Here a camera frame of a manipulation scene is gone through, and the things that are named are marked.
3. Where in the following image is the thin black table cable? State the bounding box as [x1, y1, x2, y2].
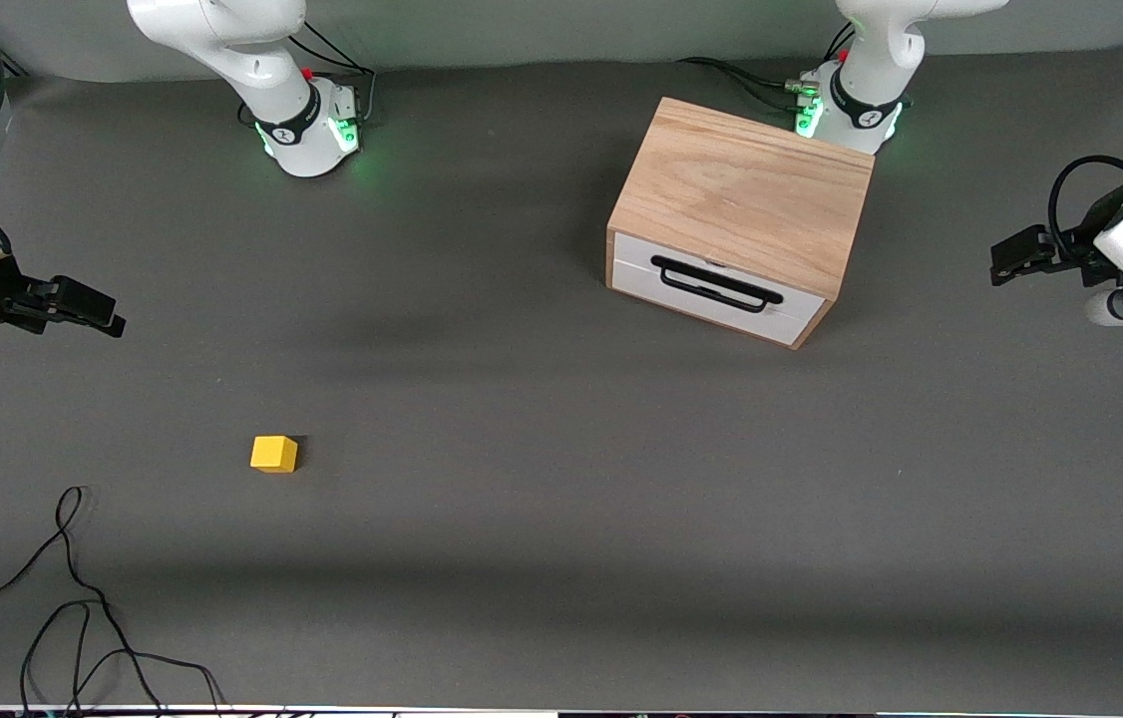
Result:
[20, 598, 228, 714]
[0, 486, 169, 714]

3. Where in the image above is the black drawer handle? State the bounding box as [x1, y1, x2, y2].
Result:
[651, 255, 784, 314]

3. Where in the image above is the yellow cube block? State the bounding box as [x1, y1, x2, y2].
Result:
[250, 436, 299, 474]

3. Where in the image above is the black arm base cable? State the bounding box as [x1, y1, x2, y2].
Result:
[287, 20, 378, 126]
[678, 57, 817, 113]

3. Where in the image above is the white-front wooden drawer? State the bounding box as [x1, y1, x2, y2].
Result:
[611, 231, 827, 345]

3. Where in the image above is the wooden drawer cabinet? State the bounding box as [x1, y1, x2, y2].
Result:
[606, 97, 877, 350]

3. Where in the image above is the black left arm base cable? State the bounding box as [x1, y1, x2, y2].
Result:
[678, 57, 817, 113]

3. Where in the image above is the black right arm base cable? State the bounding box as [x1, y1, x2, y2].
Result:
[287, 20, 378, 126]

